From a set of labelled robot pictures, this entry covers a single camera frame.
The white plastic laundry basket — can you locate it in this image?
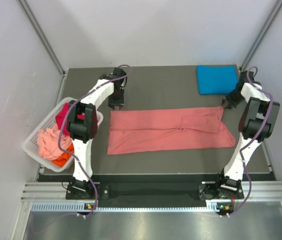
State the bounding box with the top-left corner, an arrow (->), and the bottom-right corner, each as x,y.
22,96 -> 104,174

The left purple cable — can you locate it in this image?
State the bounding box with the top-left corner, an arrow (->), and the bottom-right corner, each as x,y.
57,64 -> 132,217

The left aluminium frame post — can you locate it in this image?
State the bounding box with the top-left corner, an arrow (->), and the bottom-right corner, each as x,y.
16,0 -> 65,76

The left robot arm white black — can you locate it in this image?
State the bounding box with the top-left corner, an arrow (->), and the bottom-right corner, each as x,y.
66,64 -> 131,199

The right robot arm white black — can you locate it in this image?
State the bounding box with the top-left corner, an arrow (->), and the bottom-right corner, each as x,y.
214,67 -> 281,198

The light peach t shirt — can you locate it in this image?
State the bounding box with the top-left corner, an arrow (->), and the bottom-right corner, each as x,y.
37,123 -> 72,161

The right aluminium frame post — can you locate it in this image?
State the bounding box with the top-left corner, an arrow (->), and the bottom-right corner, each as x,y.
239,0 -> 282,72

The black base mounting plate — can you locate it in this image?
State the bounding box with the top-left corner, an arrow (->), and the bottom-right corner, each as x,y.
65,173 -> 276,208

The aluminium frame post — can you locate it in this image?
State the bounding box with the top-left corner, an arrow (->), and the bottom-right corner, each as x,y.
16,0 -> 65,76
239,0 -> 282,72

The salmon pink t shirt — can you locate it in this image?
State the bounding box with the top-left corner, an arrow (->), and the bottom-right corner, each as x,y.
107,106 -> 236,155

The orange t shirt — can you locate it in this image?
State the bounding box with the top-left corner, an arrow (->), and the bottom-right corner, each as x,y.
52,144 -> 74,167

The grey slotted cable duct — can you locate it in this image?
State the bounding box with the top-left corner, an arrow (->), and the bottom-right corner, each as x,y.
31,201 -> 230,213

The magenta t shirt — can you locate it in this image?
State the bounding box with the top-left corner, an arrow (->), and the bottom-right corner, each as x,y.
55,102 -> 86,137

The folded blue t shirt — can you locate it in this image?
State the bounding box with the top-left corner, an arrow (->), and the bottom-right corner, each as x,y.
196,65 -> 238,95

